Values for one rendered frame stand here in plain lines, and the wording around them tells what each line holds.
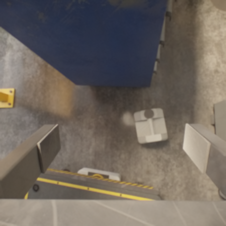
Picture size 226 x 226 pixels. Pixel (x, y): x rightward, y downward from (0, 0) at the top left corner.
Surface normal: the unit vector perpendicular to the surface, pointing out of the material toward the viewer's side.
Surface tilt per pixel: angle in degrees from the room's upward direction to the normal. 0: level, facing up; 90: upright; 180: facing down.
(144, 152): 0
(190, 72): 0
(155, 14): 90
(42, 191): 0
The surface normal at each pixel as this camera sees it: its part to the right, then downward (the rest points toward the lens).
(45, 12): -0.07, 0.99
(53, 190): -0.16, -0.13
